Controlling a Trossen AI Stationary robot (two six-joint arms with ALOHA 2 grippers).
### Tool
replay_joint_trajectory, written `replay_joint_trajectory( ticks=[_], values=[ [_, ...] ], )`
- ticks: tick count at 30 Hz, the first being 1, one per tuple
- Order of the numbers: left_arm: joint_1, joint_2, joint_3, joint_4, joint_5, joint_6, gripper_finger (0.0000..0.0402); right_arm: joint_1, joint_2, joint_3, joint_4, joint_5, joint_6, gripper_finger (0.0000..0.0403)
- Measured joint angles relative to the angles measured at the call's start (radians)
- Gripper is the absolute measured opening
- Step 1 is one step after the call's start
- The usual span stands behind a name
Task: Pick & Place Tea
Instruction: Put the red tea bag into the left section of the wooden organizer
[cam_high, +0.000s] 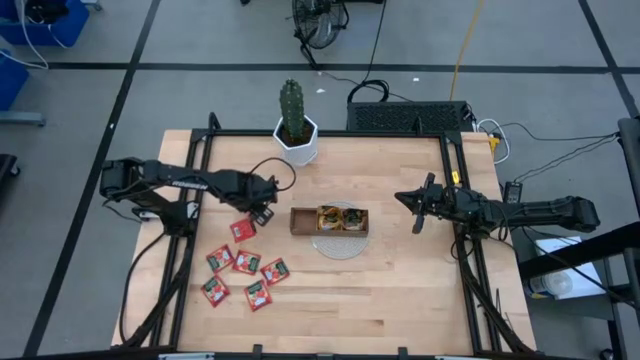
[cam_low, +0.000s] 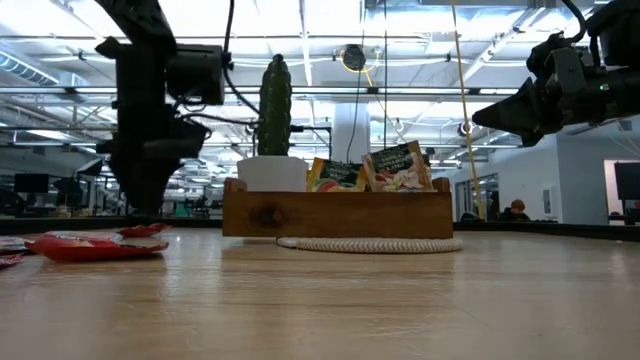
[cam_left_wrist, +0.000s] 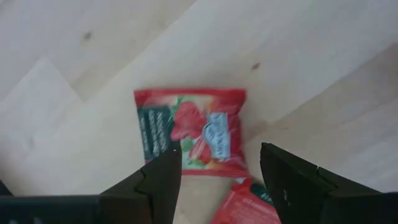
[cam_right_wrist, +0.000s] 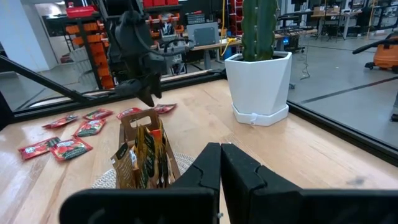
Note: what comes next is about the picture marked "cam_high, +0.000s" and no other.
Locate yellow cable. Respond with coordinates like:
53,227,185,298
448,0,486,102

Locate white hexagonal plant pot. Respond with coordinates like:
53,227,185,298
272,115,320,168

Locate blue storage bin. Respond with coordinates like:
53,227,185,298
0,49,31,112
0,0,92,48

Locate black aluminium table frame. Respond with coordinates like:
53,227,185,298
112,112,539,360

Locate black item in bin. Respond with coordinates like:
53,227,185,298
24,0,71,24

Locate black floor cable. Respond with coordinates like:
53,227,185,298
514,134,621,182
499,122,621,144

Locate black side cart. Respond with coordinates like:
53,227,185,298
517,117,640,360

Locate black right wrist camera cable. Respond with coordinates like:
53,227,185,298
492,207,512,244

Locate black chair base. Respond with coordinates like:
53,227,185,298
0,153,21,191

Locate grey cart base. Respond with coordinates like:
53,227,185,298
0,110,47,128

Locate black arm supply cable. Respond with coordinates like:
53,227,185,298
514,227,640,307
118,230,170,346

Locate white cable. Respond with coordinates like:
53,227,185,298
0,0,69,70
474,118,512,166

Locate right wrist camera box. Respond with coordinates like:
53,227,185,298
433,185,454,211

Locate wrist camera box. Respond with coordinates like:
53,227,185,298
259,175,279,201
433,185,454,211

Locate white tape roll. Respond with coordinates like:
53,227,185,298
529,269,574,299

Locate red tea packet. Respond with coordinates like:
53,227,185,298
229,217,259,244
243,279,274,313
200,275,232,308
232,249,262,276
259,257,291,287
206,244,236,274

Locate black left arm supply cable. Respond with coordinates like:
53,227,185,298
118,230,170,346

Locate wooden three-compartment tray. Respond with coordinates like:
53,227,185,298
289,205,371,238

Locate white cardboard box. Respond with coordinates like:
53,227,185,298
524,236,607,301

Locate black hanging power cable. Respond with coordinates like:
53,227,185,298
346,0,392,104

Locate black floor fan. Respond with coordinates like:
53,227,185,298
291,0,351,70

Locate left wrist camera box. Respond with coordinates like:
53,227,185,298
259,175,279,201

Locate round woven rope placemat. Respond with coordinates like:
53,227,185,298
310,201,370,261

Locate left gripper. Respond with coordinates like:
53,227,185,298
223,169,279,227

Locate black mesh computer case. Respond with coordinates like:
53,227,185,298
346,100,474,134

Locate green cactus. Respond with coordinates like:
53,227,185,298
278,78,307,142

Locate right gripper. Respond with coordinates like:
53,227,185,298
394,172,465,235

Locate black power brick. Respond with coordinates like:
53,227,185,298
503,180,524,205

